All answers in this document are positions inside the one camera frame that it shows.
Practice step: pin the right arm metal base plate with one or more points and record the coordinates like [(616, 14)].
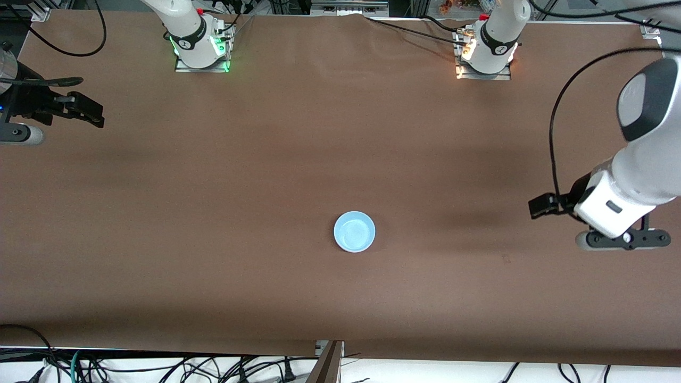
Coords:
[(183, 68)]

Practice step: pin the light blue bowl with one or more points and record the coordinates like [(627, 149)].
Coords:
[(354, 232)]

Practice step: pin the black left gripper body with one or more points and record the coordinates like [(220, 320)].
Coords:
[(568, 200)]

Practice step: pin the brown table cover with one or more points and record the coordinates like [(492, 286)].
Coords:
[(340, 133)]

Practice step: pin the aluminium corner bracket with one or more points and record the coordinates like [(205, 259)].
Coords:
[(41, 14), (652, 29)]

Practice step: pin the orange plastic object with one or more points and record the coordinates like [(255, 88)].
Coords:
[(449, 5)]

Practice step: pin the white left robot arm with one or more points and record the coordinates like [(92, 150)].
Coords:
[(649, 170)]

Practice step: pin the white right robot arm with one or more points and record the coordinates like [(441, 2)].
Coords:
[(186, 32)]

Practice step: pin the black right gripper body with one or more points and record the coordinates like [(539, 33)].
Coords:
[(31, 101)]

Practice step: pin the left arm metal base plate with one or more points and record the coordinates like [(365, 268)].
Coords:
[(500, 76)]

